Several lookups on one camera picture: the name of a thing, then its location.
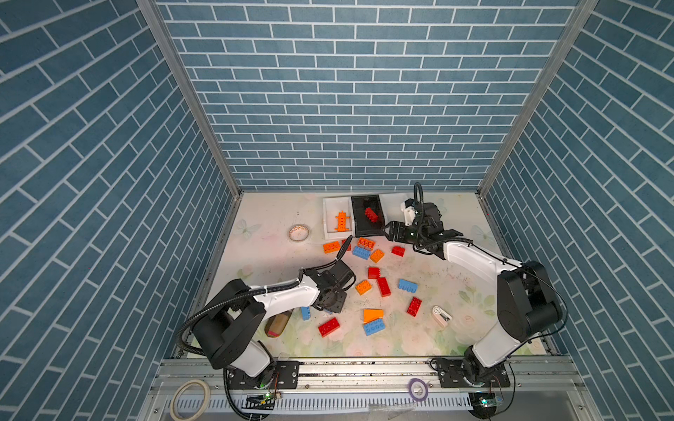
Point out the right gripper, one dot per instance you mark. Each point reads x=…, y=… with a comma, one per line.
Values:
x=395, y=231

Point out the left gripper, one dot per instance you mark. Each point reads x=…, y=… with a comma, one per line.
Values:
x=337, y=308

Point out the blue lego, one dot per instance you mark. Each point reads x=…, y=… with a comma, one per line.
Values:
x=305, y=313
x=407, y=286
x=373, y=327
x=361, y=252

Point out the red lego diagonal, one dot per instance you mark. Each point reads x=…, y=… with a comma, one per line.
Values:
x=371, y=215

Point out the blue lego bottom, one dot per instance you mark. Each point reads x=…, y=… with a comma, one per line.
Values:
x=373, y=327

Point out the orange lego figure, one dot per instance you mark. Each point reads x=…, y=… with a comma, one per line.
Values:
x=343, y=222

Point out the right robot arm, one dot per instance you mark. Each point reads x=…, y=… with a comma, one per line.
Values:
x=526, y=302

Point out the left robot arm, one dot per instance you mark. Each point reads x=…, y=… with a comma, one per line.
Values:
x=224, y=330

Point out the orange lego center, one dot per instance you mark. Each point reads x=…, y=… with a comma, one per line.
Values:
x=363, y=287

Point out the red curved lego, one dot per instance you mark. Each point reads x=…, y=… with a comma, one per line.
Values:
x=398, y=250

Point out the orange lego near left bin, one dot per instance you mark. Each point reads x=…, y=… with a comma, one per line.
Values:
x=332, y=247

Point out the blue lego under orange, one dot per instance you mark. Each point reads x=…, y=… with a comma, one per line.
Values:
x=361, y=252

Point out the small red lego center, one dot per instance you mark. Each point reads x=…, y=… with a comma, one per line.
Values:
x=374, y=273

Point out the white right bin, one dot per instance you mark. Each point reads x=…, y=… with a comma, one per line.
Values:
x=393, y=206

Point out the white bin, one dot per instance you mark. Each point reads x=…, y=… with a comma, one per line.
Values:
x=393, y=206
x=331, y=206

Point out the orange sloped lego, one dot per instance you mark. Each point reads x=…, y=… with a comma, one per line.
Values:
x=370, y=315

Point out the orange lego top stacked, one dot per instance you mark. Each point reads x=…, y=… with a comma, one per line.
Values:
x=366, y=244

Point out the small orange lego square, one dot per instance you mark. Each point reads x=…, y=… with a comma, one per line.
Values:
x=377, y=255

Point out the long red lego center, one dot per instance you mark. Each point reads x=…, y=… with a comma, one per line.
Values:
x=384, y=287

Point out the black middle bin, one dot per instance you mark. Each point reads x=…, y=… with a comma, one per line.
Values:
x=363, y=227

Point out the white tape roll on table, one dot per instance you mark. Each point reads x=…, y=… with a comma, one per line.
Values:
x=299, y=233

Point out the striped brown cylinder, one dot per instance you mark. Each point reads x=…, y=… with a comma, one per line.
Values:
x=276, y=325

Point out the white left bin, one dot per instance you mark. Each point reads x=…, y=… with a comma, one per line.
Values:
x=331, y=206

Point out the white pink small device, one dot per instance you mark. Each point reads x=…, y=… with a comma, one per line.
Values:
x=441, y=317

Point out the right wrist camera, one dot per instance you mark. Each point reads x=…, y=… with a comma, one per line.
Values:
x=409, y=210

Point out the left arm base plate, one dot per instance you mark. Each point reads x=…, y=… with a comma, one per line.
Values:
x=278, y=375

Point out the aluminium rail frame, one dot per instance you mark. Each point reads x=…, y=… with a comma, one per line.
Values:
x=542, y=388

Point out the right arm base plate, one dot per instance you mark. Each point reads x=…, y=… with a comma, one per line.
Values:
x=457, y=373

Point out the tape roll on rail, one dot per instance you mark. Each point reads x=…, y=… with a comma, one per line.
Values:
x=191, y=401

